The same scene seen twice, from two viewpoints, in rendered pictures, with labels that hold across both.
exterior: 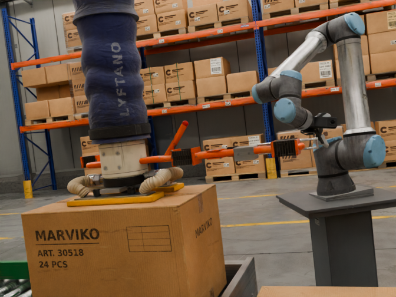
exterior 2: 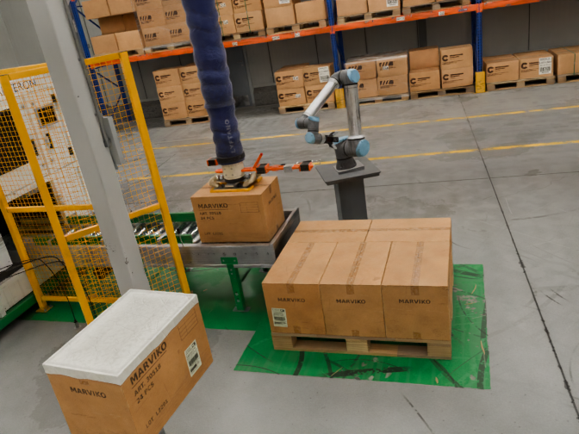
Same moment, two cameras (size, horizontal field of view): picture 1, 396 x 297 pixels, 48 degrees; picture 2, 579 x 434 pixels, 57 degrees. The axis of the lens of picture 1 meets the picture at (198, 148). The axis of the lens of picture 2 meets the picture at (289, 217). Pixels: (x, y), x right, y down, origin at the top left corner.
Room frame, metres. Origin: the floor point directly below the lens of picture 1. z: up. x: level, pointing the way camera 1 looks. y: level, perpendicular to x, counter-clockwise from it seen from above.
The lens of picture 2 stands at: (-2.38, -0.19, 2.27)
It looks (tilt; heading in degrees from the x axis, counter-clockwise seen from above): 22 degrees down; 1
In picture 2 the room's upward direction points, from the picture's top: 10 degrees counter-clockwise
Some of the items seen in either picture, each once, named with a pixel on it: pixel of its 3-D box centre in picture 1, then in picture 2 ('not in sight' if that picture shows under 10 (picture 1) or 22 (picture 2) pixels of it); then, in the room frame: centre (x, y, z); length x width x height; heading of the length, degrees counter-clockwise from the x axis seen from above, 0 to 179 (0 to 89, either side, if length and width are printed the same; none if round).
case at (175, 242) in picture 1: (129, 250); (239, 209); (1.63, 0.30, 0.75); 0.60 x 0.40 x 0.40; 71
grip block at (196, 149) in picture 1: (186, 156); (262, 168); (1.55, 0.04, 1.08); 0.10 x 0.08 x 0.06; 160
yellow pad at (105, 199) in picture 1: (114, 194); (231, 187); (1.55, 0.31, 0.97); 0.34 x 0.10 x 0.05; 70
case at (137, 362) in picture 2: not in sight; (136, 362); (-0.33, 0.67, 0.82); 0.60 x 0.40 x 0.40; 156
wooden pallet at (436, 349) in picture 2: not in sight; (368, 304); (1.00, -0.59, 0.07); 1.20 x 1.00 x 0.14; 71
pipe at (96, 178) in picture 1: (126, 179); (234, 177); (1.64, 0.28, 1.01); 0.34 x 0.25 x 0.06; 70
